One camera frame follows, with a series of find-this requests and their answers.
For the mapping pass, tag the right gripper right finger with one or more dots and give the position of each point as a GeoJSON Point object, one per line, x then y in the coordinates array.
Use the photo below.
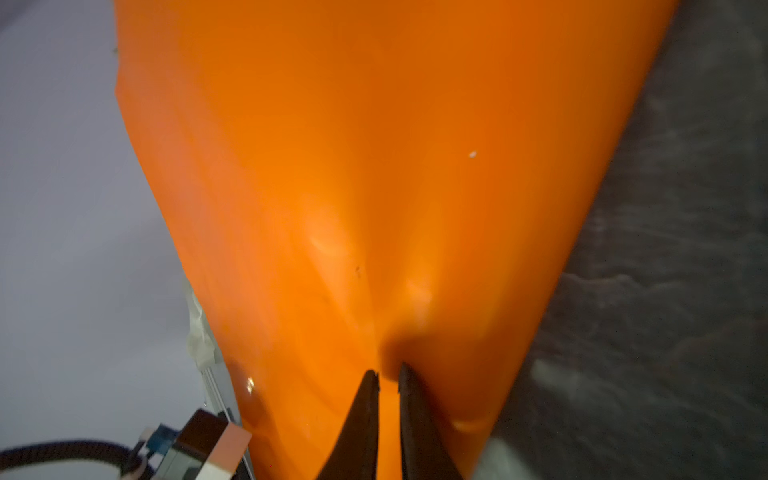
{"type": "Point", "coordinates": [423, 455]}

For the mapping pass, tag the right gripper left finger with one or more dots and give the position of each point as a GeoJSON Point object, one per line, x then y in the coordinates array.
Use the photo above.
{"type": "Point", "coordinates": [355, 452]}

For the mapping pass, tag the orange wrapping paper sheet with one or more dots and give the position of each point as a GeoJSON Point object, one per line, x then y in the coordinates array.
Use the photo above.
{"type": "Point", "coordinates": [357, 185]}

